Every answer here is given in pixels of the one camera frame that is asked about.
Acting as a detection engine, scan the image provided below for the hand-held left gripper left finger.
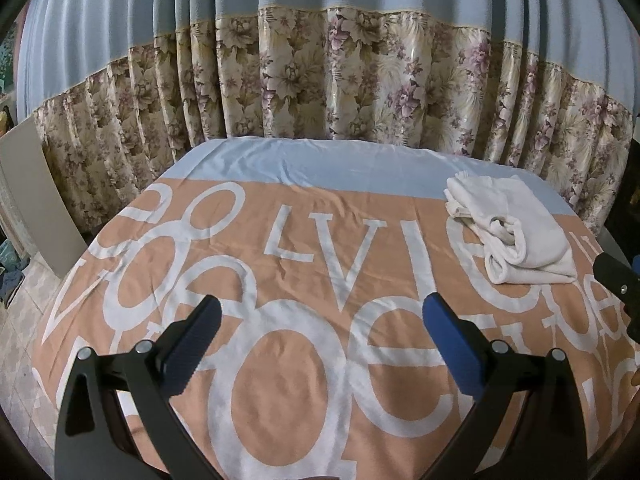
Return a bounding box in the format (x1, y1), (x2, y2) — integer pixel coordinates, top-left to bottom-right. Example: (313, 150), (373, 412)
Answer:
(55, 294), (222, 480)

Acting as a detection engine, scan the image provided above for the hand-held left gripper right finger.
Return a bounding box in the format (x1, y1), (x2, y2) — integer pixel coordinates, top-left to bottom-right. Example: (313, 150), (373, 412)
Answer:
(422, 292), (588, 480)

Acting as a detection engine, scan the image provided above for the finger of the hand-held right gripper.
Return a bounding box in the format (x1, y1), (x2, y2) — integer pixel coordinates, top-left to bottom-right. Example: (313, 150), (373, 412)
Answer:
(594, 254), (640, 311)

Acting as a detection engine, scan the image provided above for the white knit sweater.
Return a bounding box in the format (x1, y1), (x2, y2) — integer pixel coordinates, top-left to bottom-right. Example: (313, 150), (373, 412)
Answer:
(444, 172), (579, 286)

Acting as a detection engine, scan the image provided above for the orange and blue printed blanket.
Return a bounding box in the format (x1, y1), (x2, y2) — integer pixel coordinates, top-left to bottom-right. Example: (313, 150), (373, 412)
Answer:
(30, 137), (640, 480)

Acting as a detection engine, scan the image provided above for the blue cloth pile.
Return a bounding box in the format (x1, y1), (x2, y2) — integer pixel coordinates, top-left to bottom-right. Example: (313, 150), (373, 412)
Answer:
(0, 240), (25, 308)

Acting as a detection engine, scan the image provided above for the beige flat board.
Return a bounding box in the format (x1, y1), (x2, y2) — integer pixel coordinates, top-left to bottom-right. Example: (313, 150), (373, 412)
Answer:
(0, 110), (90, 281)

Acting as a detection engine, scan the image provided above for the blue floral curtain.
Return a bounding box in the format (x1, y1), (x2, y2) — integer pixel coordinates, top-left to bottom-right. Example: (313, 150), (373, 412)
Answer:
(15, 0), (640, 233)

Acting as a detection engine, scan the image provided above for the wall poster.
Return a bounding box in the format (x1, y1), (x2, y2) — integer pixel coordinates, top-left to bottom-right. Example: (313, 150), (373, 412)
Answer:
(0, 40), (19, 97)

